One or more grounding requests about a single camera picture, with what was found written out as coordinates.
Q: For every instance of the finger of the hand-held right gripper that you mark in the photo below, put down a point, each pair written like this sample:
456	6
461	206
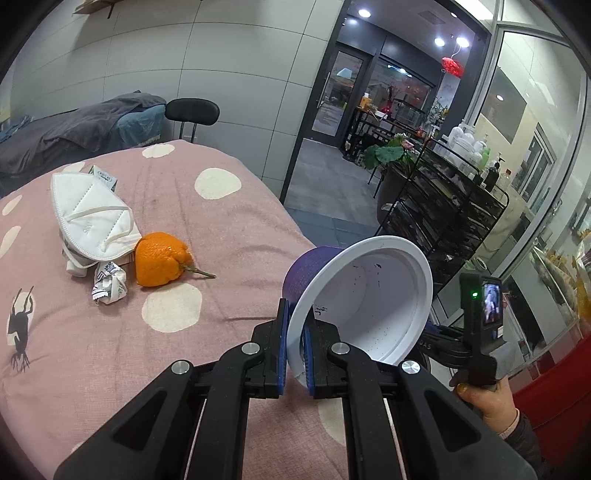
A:
445	330

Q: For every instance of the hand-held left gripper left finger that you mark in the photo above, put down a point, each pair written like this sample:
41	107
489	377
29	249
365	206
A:
280	369

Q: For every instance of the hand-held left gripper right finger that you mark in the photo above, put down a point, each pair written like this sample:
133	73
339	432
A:
308	364

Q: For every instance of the white and purple paper cup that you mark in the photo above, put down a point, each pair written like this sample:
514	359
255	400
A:
378	300

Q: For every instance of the person's right forearm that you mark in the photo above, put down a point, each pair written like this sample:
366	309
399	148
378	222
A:
521	443

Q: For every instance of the person's right hand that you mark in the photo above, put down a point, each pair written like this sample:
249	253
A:
489	406

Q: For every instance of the red plastic bin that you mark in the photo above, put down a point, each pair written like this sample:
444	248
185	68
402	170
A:
554	397

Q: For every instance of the orange with stem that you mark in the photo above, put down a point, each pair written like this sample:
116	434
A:
159	261

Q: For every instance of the group of toiletry bottles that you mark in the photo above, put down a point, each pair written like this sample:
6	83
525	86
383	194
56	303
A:
471	147

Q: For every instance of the green potted plant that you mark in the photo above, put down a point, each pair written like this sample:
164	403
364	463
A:
385	154

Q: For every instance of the crumpled white printed wrapper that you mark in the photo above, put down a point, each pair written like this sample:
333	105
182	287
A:
110	284

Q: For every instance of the black metal table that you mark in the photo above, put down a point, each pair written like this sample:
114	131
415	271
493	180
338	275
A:
364	134

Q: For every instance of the white face mask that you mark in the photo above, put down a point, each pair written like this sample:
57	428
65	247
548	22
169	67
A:
87	207

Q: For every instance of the glass door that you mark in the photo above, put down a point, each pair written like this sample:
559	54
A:
341	92

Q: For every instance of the small white green box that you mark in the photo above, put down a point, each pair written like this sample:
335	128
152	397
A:
104	177

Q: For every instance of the red lantern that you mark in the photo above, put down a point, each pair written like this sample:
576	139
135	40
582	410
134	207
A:
452	67

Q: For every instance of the black chair back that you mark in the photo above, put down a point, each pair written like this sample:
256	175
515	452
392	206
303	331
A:
191	110

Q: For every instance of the blue pillow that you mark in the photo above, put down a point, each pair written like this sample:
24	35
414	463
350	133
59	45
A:
141	124

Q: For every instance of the grey blanket on bed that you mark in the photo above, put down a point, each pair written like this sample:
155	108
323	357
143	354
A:
69	129

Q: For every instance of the blue clothes pile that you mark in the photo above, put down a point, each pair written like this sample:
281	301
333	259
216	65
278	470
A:
14	129

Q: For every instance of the black door frame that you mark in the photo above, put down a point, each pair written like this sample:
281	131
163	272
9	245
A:
314	92

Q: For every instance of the wooden wall shelf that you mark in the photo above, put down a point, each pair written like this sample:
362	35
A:
101	5

